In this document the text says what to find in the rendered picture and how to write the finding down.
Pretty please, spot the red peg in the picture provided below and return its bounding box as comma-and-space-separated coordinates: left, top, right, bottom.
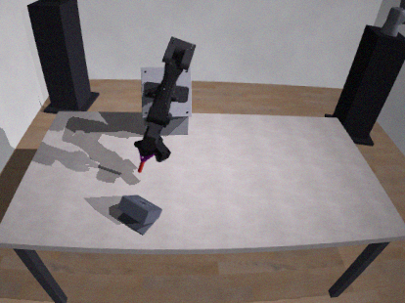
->
138, 161, 145, 173

